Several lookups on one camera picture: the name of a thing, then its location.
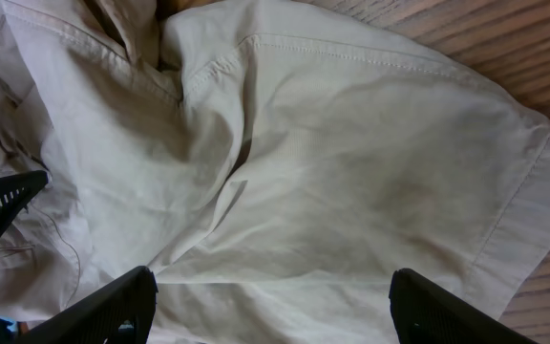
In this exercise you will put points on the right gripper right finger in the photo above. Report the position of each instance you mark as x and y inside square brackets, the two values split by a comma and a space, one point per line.
[424, 313]

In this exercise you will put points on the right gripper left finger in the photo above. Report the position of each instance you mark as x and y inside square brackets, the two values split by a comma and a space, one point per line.
[121, 312]

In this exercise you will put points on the beige shorts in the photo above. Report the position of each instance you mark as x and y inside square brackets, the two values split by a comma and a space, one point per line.
[271, 162]

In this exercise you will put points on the light blue shirt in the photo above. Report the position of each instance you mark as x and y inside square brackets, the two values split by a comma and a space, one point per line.
[12, 326]

